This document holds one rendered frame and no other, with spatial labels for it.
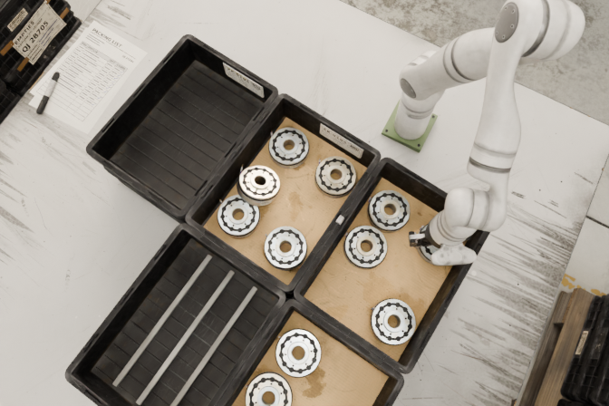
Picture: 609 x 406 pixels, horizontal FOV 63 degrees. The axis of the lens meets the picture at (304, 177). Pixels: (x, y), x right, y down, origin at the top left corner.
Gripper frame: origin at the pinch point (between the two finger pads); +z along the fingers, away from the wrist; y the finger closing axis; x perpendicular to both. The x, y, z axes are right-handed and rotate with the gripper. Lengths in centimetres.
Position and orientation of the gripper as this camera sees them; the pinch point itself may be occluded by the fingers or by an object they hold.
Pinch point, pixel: (430, 242)
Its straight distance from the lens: 121.8
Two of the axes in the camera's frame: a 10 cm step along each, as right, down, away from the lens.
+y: -10.0, 0.6, -0.3
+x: 0.7, 9.5, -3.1
